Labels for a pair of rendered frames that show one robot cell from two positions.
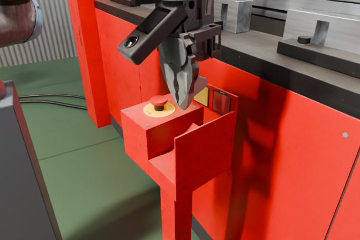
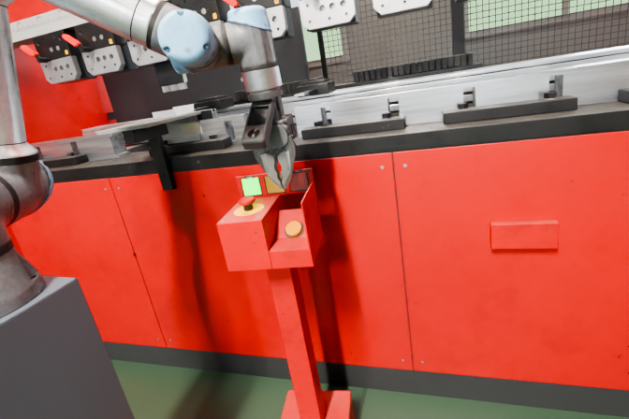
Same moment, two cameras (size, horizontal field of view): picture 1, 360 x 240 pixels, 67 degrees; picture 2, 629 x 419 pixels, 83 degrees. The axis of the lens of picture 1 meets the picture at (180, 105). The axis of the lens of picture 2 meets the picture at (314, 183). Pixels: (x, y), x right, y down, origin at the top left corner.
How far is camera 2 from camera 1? 45 cm
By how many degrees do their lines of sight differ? 38
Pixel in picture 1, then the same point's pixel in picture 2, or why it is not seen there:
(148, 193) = (197, 384)
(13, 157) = (87, 354)
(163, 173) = (292, 250)
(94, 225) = not seen: outside the picture
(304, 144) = (358, 192)
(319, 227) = (395, 248)
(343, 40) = (343, 116)
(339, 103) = (370, 148)
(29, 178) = (109, 381)
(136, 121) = (244, 221)
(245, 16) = not seen: hidden behind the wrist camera
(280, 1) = not seen: hidden behind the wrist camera
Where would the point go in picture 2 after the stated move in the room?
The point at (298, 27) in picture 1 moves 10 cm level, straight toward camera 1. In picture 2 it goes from (307, 118) to (318, 120)
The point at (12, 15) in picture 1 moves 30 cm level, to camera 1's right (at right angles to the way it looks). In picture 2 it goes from (30, 174) to (183, 137)
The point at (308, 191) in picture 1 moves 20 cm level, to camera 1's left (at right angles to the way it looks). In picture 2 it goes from (375, 225) to (326, 256)
